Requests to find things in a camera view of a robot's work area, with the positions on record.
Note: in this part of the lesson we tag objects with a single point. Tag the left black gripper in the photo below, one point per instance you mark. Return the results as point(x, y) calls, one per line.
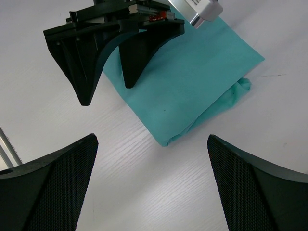
point(82, 49)

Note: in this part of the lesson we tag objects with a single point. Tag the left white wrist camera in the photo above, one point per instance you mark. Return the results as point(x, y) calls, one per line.
point(196, 12)

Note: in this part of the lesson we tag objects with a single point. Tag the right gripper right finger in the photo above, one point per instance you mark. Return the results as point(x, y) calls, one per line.
point(257, 195)

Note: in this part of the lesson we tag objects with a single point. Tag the aluminium front rail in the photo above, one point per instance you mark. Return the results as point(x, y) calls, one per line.
point(8, 155)

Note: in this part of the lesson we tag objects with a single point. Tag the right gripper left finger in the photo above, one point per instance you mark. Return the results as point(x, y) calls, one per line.
point(47, 194)

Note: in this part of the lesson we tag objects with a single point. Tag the teal t shirt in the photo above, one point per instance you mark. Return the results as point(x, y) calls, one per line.
point(189, 80)

